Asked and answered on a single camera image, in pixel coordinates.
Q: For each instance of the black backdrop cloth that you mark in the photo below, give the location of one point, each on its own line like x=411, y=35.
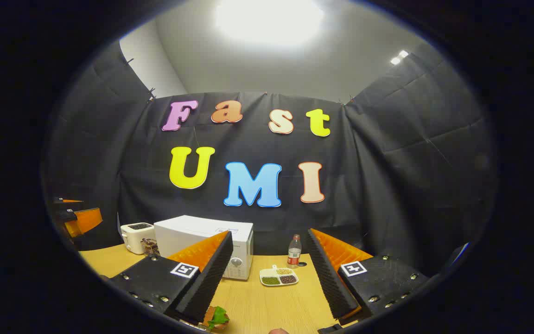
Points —
x=364, y=185

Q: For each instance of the lettuce sandwich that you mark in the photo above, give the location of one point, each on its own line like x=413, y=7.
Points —
x=218, y=317

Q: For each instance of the clear bottle with red label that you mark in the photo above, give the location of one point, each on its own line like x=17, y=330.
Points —
x=294, y=253

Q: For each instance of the white microwave oven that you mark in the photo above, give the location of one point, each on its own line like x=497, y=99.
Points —
x=188, y=232

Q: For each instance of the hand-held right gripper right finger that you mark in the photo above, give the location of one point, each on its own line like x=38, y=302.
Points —
x=329, y=278

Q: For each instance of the white toaster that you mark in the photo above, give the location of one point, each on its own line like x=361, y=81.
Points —
x=135, y=236

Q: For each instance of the large ceiling light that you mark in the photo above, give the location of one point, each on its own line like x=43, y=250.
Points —
x=267, y=21

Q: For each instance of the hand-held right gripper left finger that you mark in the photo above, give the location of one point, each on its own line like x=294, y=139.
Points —
x=211, y=278

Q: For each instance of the white divided dish of beans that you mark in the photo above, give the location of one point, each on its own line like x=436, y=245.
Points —
x=278, y=278

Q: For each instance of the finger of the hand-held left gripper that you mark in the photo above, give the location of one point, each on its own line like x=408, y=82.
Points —
x=86, y=220
x=70, y=205

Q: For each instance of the clear holder with brown sachets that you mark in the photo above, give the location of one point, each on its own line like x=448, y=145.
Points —
x=149, y=247

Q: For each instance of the small ceiling light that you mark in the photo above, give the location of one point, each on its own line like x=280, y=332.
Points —
x=399, y=57

